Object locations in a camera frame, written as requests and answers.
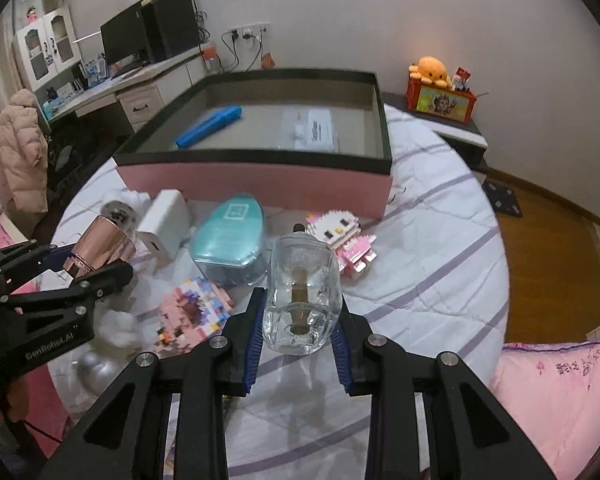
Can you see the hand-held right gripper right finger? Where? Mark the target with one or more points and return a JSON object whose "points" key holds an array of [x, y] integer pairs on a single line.
{"points": [[341, 360]]}

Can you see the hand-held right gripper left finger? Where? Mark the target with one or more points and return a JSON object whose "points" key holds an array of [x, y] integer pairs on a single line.
{"points": [[254, 345]]}

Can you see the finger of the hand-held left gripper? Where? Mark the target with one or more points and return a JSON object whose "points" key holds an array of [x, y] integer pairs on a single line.
{"points": [[105, 280], [55, 259]]}

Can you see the rose gold metal cylinder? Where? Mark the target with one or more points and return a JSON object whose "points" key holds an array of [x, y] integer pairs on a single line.
{"points": [[100, 245]]}

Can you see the clear plastic ornament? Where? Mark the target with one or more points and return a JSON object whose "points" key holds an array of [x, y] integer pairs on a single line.
{"points": [[115, 212]]}

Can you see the clear glass bottle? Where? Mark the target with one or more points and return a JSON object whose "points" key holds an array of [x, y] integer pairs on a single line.
{"points": [[280, 280]]}

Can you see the pink pixel brick figure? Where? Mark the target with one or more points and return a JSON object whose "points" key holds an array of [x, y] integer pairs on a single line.
{"points": [[190, 315]]}

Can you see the pink white brick cat figure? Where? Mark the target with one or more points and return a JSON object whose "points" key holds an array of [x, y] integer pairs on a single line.
{"points": [[332, 230]]}

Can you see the pink storage box black rim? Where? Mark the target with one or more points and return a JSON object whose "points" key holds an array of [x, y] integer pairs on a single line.
{"points": [[240, 180]]}

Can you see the white cotton fluff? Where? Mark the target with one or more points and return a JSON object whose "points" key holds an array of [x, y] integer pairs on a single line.
{"points": [[117, 327]]}

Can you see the white charger block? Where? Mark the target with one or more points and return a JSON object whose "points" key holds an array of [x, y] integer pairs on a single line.
{"points": [[162, 220]]}

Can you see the black office chair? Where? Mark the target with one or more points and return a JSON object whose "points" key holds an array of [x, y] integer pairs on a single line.
{"points": [[70, 157]]}

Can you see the teal oval case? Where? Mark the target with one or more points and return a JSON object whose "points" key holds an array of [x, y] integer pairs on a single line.
{"points": [[225, 240]]}

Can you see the pink puffer jacket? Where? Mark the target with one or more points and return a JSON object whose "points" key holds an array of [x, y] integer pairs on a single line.
{"points": [[22, 150]]}

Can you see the white striped bed sheet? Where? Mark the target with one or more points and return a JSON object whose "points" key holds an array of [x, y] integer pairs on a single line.
{"points": [[419, 270]]}

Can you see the white desk with drawers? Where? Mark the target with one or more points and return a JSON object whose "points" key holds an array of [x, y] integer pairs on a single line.
{"points": [[145, 102]]}

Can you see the blue tube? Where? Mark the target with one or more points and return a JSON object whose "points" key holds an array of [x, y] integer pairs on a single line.
{"points": [[207, 127]]}

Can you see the row of blue white boxes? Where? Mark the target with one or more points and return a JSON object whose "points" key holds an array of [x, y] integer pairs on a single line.
{"points": [[95, 67]]}

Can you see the white glass-door cabinet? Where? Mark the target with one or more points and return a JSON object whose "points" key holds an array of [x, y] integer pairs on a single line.
{"points": [[47, 47]]}

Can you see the pink embroidered quilt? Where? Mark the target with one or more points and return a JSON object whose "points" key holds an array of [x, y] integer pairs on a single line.
{"points": [[554, 400]]}

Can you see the clear plastic bag with paper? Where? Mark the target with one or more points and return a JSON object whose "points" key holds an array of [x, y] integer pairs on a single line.
{"points": [[307, 130]]}

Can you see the black floor scale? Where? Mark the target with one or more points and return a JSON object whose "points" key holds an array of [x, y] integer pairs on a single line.
{"points": [[502, 199]]}

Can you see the black computer monitor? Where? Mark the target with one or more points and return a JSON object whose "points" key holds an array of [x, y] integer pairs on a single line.
{"points": [[125, 37]]}

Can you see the jar with orange lid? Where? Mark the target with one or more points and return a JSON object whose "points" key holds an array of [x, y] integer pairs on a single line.
{"points": [[211, 60]]}

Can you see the small pink doll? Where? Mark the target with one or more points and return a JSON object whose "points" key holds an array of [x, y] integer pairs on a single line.
{"points": [[31, 15]]}

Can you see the black computer tower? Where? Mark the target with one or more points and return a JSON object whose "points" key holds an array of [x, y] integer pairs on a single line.
{"points": [[172, 25]]}

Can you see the orange snack bag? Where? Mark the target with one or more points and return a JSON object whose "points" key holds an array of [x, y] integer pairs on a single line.
{"points": [[268, 61]]}

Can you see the red printed box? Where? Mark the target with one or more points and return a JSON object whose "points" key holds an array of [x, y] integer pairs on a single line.
{"points": [[439, 102]]}

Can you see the orange octopus plush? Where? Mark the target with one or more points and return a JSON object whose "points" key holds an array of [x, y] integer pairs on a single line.
{"points": [[429, 70]]}

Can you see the red white snack packet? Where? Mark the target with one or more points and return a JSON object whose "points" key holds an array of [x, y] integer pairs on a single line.
{"points": [[462, 79]]}

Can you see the white wall outlet strip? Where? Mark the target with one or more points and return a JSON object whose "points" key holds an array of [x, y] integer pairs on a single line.
{"points": [[252, 30]]}

